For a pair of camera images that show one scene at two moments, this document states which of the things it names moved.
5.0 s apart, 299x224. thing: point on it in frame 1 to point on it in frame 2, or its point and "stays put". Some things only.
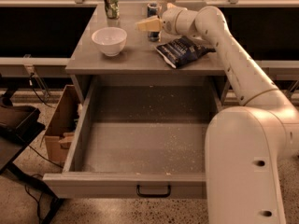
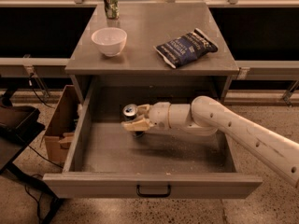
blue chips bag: x=182 y=50 stays put
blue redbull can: x=152 y=11 to x=130 y=112
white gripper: x=168 y=21 to x=159 y=115
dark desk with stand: x=19 y=124 stays put
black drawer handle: x=152 y=195 stays put
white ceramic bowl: x=111 y=40 stays put
